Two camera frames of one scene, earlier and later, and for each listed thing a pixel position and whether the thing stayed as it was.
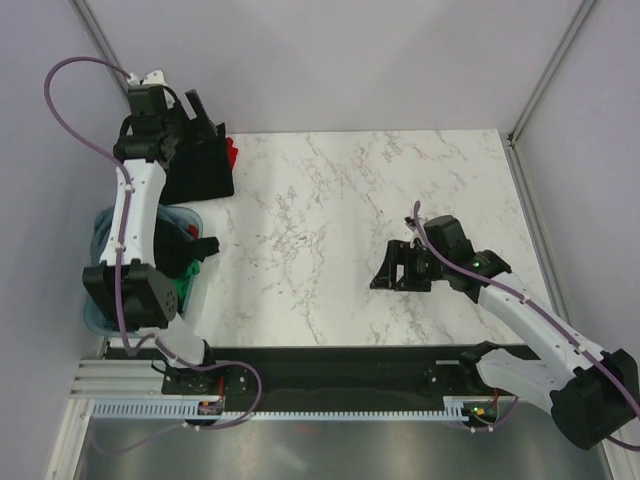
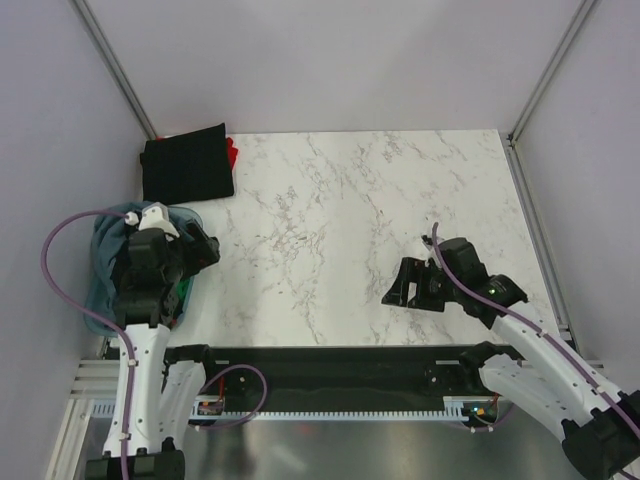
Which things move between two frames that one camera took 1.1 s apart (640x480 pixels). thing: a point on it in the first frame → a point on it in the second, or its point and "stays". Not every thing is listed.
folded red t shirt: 231,151 stays
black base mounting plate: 325,379 stays
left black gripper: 193,132 → 199,256
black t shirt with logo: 195,168 stays
